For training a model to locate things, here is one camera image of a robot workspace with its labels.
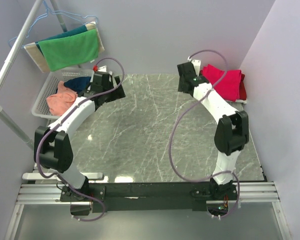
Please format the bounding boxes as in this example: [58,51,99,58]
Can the salmon t-shirt in basket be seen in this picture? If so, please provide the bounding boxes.
[46,81,78,117]

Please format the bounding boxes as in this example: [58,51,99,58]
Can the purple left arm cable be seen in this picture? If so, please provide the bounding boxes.
[33,57,125,222]

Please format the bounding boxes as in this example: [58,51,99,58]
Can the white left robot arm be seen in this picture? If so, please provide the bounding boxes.
[34,71,126,201]

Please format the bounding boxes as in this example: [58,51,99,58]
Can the dark red folded t-shirt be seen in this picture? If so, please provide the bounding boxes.
[198,69,248,101]

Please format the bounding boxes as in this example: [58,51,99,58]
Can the pink red t-shirt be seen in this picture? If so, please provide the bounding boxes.
[201,63,244,103]

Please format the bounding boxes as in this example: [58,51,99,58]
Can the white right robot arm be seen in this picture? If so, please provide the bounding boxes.
[177,61,250,200]

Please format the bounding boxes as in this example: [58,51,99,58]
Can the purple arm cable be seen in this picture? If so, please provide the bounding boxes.
[33,57,125,222]
[169,49,241,219]

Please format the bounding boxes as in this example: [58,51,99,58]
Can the blue wire hanger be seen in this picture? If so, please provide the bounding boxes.
[7,5,99,50]

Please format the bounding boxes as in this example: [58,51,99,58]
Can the white laundry basket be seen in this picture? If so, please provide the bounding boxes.
[31,67,94,120]

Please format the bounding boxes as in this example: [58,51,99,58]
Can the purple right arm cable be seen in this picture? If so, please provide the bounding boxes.
[169,49,241,219]

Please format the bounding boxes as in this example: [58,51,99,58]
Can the beige hanging towel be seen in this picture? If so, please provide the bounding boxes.
[23,21,105,73]

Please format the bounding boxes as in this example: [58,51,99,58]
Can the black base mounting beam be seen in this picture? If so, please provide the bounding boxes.
[59,181,239,216]

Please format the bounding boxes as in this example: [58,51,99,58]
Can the white folded t-shirt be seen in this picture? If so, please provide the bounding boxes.
[235,99,247,104]

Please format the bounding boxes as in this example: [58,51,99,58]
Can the white clothes rack pole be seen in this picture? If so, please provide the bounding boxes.
[0,0,83,151]

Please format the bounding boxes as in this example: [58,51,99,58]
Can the green hanging towel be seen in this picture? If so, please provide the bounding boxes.
[38,29,99,72]

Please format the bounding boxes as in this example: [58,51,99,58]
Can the navy t-shirt in basket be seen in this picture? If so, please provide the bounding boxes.
[64,76,91,94]

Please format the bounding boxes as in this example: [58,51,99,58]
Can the teal hanging towel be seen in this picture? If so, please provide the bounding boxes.
[36,25,88,58]

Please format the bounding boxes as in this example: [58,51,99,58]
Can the aluminium rail frame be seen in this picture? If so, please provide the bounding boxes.
[5,182,291,240]

